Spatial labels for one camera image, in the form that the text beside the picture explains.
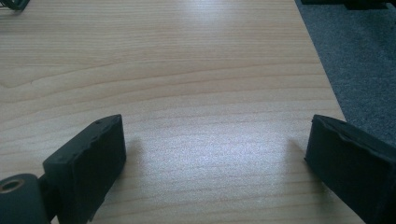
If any black furniture base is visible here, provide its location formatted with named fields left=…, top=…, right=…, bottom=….
left=300, top=0, right=396, bottom=10

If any dark wire object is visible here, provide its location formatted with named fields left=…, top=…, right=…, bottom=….
left=0, top=0, right=31, bottom=12

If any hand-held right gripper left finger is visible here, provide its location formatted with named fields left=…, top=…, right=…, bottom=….
left=42, top=114, right=127, bottom=224

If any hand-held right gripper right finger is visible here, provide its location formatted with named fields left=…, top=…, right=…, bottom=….
left=304, top=114, right=396, bottom=224

